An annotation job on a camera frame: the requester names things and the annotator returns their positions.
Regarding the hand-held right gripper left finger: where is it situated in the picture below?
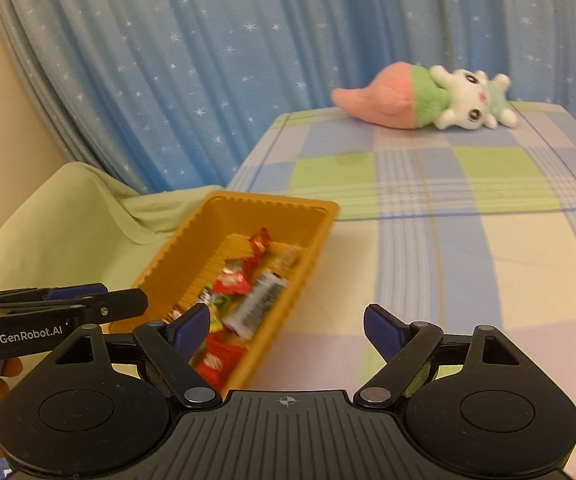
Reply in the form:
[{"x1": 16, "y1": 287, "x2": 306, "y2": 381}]
[{"x1": 54, "y1": 302, "x2": 221, "y2": 409}]

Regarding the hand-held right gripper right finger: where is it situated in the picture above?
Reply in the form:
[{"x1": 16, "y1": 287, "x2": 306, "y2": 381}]
[{"x1": 352, "y1": 303, "x2": 525, "y2": 407}]

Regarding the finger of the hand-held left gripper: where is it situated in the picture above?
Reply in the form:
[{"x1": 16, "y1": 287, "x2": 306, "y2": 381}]
[
  {"x1": 42, "y1": 288, "x2": 149, "y2": 323},
  {"x1": 0, "y1": 283, "x2": 109, "y2": 307}
]

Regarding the large red snack packet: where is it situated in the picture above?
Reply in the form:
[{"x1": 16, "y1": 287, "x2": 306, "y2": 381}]
[{"x1": 194, "y1": 332, "x2": 247, "y2": 387}]

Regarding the red picture snack packet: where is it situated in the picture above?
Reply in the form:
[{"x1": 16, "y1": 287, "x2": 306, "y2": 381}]
[{"x1": 212, "y1": 257, "x2": 254, "y2": 296}]

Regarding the silver clear long packet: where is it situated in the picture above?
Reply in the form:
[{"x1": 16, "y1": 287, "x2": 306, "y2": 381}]
[{"x1": 221, "y1": 267, "x2": 289, "y2": 340}]

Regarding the red foil candy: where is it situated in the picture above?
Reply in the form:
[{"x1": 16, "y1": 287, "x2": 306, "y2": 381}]
[{"x1": 247, "y1": 227, "x2": 272, "y2": 254}]

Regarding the orange plastic tray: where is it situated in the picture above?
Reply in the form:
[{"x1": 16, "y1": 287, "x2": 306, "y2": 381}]
[{"x1": 109, "y1": 190, "x2": 341, "y2": 397}]

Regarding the light green cloth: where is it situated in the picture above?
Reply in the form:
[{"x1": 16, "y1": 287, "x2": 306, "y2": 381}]
[{"x1": 0, "y1": 162, "x2": 229, "y2": 297}]

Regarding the plaid tablecloth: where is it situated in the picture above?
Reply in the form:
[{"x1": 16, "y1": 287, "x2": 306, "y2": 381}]
[{"x1": 223, "y1": 100, "x2": 576, "y2": 466}]

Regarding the rabbit carrot plush toy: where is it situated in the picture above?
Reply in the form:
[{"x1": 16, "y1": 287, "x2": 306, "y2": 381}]
[{"x1": 331, "y1": 61, "x2": 519, "y2": 132}]

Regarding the blue star curtain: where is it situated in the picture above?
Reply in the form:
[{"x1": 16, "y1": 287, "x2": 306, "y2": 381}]
[{"x1": 0, "y1": 0, "x2": 576, "y2": 196}]

